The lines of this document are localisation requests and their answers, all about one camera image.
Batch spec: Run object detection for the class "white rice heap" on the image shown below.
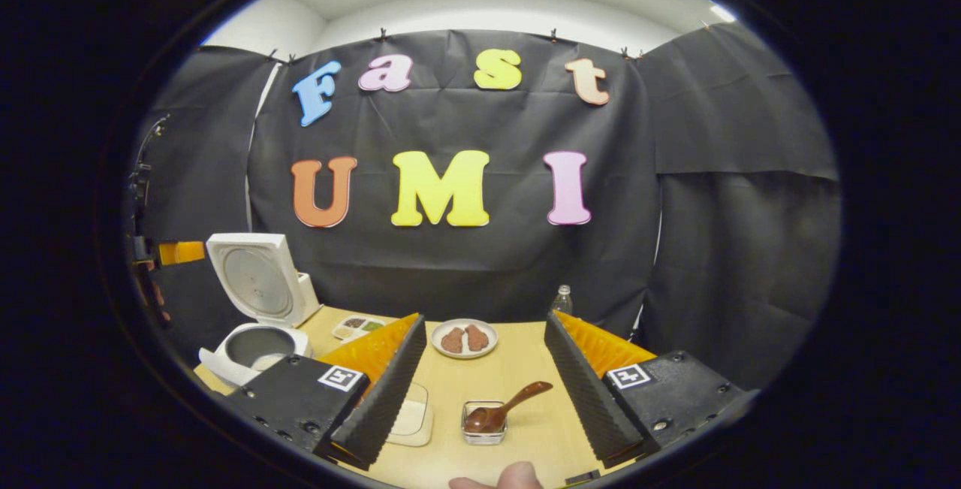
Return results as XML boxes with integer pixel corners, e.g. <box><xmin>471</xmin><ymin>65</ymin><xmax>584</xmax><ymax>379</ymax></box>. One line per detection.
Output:
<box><xmin>390</xmin><ymin>399</ymin><xmax>429</xmax><ymax>437</ymax></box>

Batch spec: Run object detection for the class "clear rectangular container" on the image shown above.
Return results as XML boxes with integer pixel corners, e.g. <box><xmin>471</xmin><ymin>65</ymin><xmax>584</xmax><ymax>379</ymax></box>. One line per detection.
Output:
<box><xmin>387</xmin><ymin>382</ymin><xmax>435</xmax><ymax>448</ymax></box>

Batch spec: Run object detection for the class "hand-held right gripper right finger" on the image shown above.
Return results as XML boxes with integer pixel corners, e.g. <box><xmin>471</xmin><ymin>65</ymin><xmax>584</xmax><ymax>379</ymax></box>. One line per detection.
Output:
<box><xmin>542</xmin><ymin>310</ymin><xmax>752</xmax><ymax>471</ymax></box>

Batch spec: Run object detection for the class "brown wooden spoon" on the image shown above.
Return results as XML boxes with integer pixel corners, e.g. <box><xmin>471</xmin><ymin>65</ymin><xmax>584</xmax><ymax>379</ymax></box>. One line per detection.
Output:
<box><xmin>464</xmin><ymin>381</ymin><xmax>554</xmax><ymax>433</ymax></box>

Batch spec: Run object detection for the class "metal wire chopstick holder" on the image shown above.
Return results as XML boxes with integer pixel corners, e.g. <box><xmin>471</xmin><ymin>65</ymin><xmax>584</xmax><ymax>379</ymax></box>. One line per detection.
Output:
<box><xmin>461</xmin><ymin>400</ymin><xmax>508</xmax><ymax>446</ymax></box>

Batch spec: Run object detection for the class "white divided condiment dish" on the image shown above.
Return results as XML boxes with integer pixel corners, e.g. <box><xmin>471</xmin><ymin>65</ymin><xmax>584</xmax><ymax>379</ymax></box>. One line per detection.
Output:
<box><xmin>332</xmin><ymin>315</ymin><xmax>387</xmax><ymax>343</ymax></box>

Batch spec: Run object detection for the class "white rice cooker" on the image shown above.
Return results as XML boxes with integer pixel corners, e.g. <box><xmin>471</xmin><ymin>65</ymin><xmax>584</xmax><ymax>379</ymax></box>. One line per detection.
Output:
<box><xmin>198</xmin><ymin>232</ymin><xmax>312</xmax><ymax>388</ymax></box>

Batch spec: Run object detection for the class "white round plate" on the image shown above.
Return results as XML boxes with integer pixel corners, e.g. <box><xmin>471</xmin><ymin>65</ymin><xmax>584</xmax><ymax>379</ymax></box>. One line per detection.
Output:
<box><xmin>431</xmin><ymin>318</ymin><xmax>499</xmax><ymax>360</ymax></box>

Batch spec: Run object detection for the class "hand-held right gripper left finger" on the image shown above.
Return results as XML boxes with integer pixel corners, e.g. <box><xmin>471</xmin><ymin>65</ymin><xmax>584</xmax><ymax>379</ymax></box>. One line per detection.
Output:
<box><xmin>225</xmin><ymin>314</ymin><xmax>427</xmax><ymax>469</ymax></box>

